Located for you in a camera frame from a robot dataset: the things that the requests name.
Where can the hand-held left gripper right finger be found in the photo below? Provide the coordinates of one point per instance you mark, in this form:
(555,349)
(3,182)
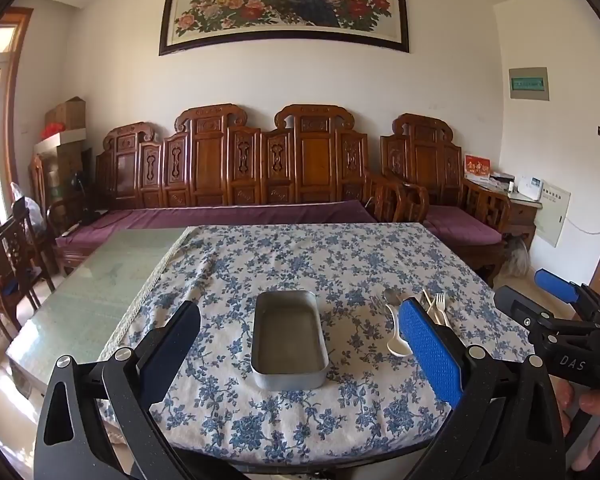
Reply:
(430,350)

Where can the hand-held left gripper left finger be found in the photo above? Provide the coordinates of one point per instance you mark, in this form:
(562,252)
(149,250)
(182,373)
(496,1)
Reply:
(172,345)

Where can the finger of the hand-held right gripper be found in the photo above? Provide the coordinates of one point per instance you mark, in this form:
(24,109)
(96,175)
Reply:
(555,284)
(515,302)

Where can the white ceramic spoon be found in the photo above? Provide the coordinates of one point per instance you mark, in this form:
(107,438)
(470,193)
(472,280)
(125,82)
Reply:
(397,345)

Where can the brown wooden chopstick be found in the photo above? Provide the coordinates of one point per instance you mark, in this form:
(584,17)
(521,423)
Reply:
(434,310)
(426,299)

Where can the metal fork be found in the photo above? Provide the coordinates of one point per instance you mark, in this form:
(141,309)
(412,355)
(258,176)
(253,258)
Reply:
(440,302)

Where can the rectangular metal tin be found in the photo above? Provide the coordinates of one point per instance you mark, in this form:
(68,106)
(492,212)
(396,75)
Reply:
(290,340)

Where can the grey shaggy bundle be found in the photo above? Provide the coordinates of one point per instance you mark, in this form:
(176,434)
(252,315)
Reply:
(516,257)

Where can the wooden side cabinet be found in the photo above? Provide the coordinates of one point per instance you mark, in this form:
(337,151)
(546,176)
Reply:
(522,215)

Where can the purple armchair seat cushion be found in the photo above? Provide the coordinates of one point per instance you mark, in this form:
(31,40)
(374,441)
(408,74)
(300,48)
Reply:
(460,225)

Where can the grey flat box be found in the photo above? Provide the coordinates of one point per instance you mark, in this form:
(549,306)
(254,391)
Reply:
(501,178)

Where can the blue floral tablecloth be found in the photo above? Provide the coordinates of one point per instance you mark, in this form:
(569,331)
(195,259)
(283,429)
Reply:
(280,260)

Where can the red desk calendar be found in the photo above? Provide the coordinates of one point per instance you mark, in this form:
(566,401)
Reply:
(477,166)

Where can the long purple sofa cushion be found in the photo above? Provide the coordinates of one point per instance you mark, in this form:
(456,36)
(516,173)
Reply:
(230,212)

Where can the carved wooden armchair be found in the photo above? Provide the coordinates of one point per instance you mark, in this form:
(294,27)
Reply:
(420,150)

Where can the wooden dining chair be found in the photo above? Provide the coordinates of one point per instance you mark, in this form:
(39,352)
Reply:
(10,265)

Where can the carved wooden sofa bench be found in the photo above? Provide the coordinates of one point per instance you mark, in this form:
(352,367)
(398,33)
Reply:
(210,160)

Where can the white plastic bag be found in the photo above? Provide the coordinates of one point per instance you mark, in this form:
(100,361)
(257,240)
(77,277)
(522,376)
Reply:
(30,207)

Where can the large brown cardboard box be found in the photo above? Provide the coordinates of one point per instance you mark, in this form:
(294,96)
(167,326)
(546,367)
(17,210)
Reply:
(70,165)

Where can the white flat box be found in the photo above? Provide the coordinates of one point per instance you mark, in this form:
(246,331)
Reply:
(60,141)

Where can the red bundle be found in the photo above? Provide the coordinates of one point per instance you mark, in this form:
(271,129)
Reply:
(52,131)

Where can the framed peacock flower painting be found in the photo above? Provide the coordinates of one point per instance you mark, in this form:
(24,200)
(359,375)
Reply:
(280,0)

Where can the white wall panel door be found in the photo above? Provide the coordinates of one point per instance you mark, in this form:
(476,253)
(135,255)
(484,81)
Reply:
(550,215)

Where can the grey wall electrical box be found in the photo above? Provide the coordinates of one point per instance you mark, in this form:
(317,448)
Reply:
(529,85)

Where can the wooden door frame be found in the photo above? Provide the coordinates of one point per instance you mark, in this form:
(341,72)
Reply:
(19,85)

